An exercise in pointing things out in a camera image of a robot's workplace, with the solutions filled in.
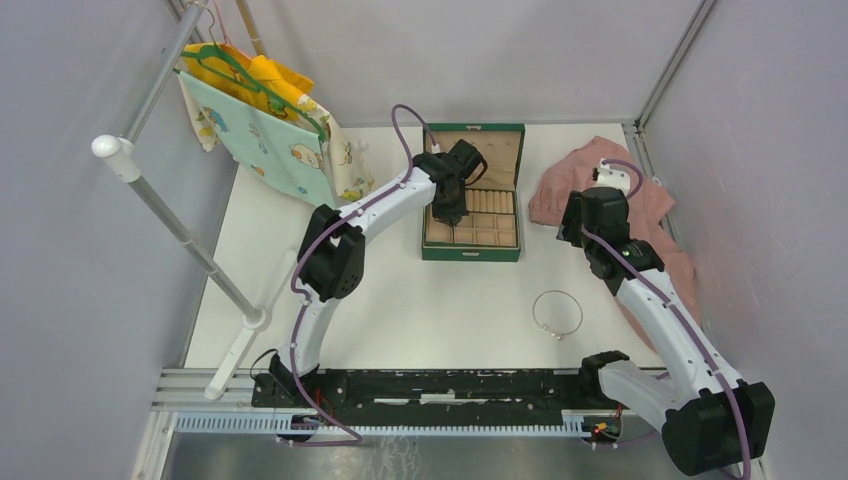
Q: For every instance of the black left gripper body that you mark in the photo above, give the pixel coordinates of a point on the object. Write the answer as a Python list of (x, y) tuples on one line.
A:
[(451, 211)]

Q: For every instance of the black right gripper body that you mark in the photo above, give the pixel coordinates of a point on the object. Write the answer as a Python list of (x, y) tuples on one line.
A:
[(587, 242)]

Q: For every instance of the green jewelry tray insert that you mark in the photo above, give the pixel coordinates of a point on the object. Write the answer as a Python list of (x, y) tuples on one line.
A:
[(492, 222)]

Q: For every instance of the green jewelry box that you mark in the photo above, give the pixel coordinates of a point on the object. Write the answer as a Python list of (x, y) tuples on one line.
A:
[(501, 144)]

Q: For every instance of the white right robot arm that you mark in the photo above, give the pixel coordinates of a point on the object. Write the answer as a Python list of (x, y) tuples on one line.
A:
[(709, 417)]

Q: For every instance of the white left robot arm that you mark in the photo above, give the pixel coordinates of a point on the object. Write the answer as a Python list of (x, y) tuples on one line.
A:
[(331, 258)]

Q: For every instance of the pink crumpled garment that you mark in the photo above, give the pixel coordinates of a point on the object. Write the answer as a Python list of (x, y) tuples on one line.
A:
[(646, 210)]

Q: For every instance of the white cartoon print garment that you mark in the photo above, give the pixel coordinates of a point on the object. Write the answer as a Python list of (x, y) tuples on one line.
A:
[(345, 167)]

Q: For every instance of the mint cartoon print garment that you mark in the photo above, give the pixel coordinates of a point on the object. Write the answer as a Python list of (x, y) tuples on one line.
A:
[(286, 157)]

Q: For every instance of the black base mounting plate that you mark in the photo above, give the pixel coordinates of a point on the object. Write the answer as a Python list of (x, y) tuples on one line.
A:
[(437, 398)]

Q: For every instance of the green clothes hanger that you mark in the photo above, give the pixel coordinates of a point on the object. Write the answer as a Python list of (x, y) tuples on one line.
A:
[(252, 76)]

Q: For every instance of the yellow garment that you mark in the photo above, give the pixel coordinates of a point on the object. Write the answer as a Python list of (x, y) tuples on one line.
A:
[(265, 76)]

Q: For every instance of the aluminium frame rail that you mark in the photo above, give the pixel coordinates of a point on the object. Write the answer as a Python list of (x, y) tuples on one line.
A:
[(635, 130)]

